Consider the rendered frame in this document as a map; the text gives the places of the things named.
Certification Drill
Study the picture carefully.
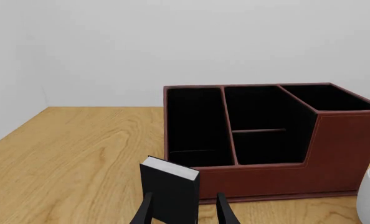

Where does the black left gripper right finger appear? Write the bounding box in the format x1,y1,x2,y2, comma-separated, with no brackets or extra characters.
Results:
216,192,240,224

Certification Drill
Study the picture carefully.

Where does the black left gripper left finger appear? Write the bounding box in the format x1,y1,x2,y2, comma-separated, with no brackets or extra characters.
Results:
129,192,154,224

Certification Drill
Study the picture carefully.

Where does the red-brown desk caddy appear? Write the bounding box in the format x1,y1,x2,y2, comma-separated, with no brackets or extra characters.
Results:
163,82,370,205

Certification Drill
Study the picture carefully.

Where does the black book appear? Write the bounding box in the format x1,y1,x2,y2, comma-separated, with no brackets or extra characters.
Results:
140,156,201,224

